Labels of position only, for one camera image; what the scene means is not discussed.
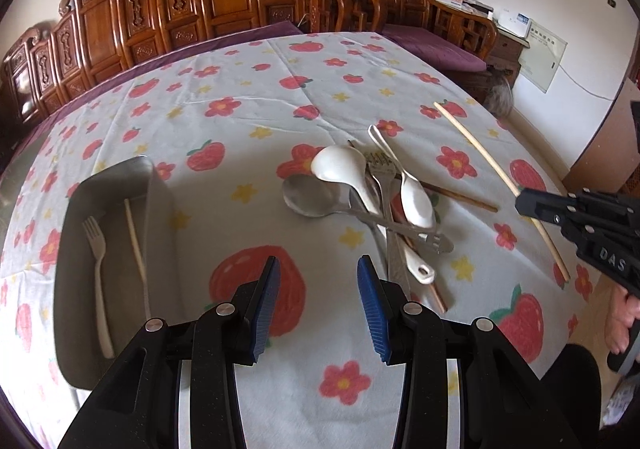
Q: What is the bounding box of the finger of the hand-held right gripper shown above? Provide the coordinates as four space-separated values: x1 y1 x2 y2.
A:
560 215 599 257
515 186 637 231

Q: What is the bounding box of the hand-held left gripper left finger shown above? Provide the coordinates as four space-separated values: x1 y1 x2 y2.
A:
57 256 281 449

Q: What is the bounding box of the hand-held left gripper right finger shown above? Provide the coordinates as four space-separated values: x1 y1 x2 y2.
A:
356 254 583 449

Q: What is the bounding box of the light bamboo chopstick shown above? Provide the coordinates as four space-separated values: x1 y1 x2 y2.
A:
123 199 152 320
434 101 571 284

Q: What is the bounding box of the small white spoon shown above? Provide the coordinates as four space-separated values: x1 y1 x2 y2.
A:
368 124 436 230

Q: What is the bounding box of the large metal spoon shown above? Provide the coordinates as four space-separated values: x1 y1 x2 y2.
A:
282 174 455 255

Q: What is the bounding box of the metal fork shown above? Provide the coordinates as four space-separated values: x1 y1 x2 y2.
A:
366 152 412 297

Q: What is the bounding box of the large white plastic ladle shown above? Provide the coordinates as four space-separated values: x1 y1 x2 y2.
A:
310 145 437 286

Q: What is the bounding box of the grey metal tray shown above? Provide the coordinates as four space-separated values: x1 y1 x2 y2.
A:
54 156 192 392

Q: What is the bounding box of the person's foot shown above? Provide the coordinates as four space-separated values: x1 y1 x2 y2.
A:
604 289 640 356

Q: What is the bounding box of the brown wooden panel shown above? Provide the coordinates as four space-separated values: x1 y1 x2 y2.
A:
567 79 640 196

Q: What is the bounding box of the dark sandal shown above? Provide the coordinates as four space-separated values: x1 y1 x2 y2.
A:
607 334 640 376

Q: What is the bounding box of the grey fluffy mop head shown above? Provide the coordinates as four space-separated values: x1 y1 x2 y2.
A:
482 71 516 118

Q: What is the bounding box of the dark cloth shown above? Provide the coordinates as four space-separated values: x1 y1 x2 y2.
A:
550 343 602 432

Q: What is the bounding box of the wooden side table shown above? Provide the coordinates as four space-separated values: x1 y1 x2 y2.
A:
487 31 527 90

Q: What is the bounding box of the white plastic fork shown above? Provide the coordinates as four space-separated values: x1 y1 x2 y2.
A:
81 216 116 360

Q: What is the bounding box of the white box with blue label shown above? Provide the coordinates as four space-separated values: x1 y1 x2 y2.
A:
495 6 531 40

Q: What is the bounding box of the purple armchair cushion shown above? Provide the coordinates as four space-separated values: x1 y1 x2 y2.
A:
382 24 488 73

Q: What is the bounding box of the floral strawberry tablecloth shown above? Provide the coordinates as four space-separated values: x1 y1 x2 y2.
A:
0 31 591 449

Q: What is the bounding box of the white wall cable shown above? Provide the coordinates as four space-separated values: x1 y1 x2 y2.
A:
557 63 631 103

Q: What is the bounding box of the white wall panel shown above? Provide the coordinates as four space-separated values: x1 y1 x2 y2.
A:
517 19 568 94

